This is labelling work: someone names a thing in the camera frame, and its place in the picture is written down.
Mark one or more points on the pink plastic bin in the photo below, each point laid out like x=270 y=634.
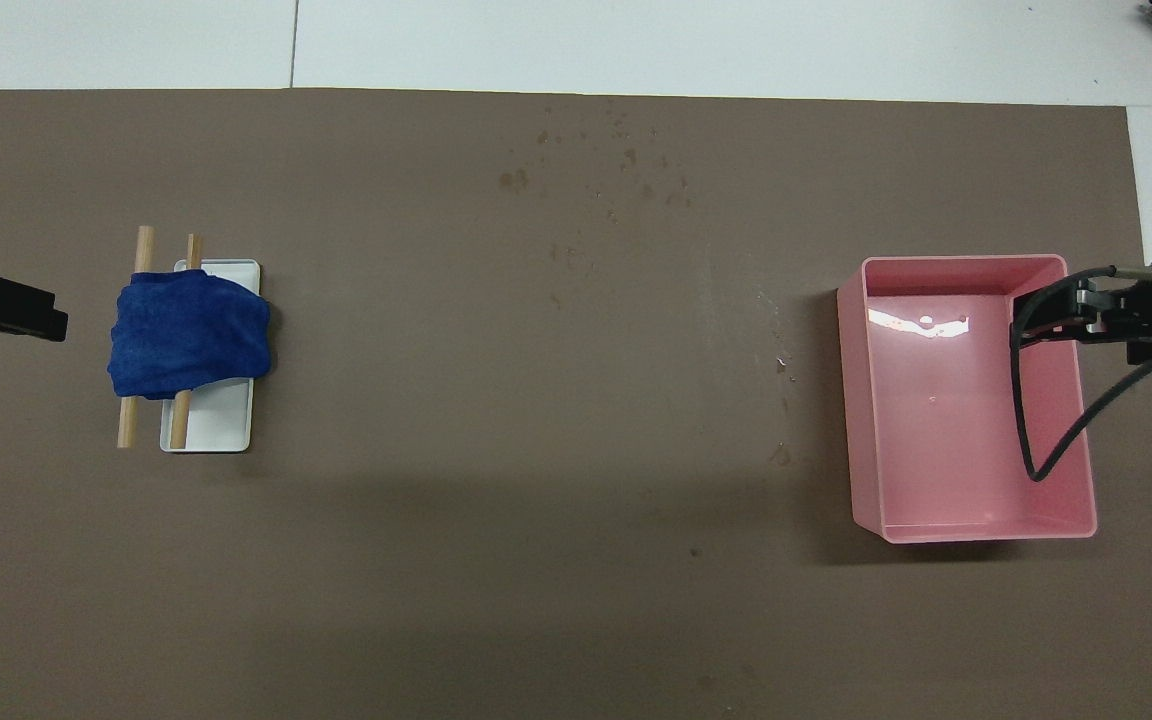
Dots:
x=946 y=430

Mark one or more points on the long wooden rack rod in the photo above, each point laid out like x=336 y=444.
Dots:
x=127 y=425

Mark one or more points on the blue towel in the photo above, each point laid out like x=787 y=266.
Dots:
x=191 y=335

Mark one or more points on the brown table mat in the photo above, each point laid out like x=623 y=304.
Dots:
x=536 y=400

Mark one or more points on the short wooden rack rod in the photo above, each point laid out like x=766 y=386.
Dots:
x=179 y=420

